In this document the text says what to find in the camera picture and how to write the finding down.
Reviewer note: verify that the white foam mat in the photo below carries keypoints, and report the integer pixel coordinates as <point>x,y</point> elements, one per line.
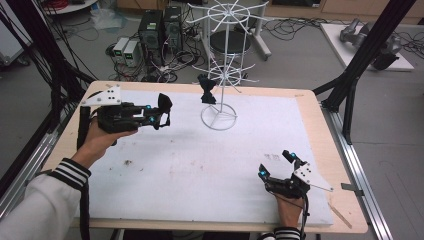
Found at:
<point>200,160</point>

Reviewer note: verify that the clear plastic bag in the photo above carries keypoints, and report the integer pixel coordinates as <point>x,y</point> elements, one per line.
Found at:
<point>106,20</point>

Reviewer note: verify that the black computer tower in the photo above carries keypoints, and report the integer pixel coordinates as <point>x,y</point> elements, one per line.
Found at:
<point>172,30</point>
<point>150,36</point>

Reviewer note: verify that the black round stool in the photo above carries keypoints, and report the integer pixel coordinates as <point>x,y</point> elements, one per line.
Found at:
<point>236,42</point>

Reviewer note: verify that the grey robot part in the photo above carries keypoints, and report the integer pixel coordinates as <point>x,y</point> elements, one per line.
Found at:
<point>353,33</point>

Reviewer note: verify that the person's right hand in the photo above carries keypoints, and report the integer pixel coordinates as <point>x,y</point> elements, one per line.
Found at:
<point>289,211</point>

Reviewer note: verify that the black frame strut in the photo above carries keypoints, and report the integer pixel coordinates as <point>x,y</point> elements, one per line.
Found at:
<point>376,40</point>
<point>36,43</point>

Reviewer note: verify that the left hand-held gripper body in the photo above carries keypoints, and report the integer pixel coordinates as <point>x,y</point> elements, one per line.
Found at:
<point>115,116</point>

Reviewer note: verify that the white power supply unit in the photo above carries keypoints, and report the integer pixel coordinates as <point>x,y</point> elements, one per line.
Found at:
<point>131,53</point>
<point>120,47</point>

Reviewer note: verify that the metal table bracket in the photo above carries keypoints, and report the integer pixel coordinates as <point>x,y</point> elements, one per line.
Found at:
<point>351,188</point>

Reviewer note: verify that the person's left hand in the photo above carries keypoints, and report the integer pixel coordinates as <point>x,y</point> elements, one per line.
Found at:
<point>95,143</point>

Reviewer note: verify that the white floor board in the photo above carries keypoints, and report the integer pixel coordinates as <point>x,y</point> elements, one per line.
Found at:
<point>336,43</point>

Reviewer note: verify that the white round table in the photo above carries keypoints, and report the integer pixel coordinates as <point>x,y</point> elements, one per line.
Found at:
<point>70,7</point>

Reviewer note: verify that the white stand leg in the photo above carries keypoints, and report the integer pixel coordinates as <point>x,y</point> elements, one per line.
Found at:
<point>261,43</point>

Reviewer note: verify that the thin wooden stick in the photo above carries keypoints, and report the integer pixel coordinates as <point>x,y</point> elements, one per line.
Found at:
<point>340,215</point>

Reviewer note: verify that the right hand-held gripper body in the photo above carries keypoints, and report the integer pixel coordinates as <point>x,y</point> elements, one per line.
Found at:
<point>288,187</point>

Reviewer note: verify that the aluminium rail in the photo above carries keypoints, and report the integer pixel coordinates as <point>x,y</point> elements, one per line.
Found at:
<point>360,173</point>
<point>20,180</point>

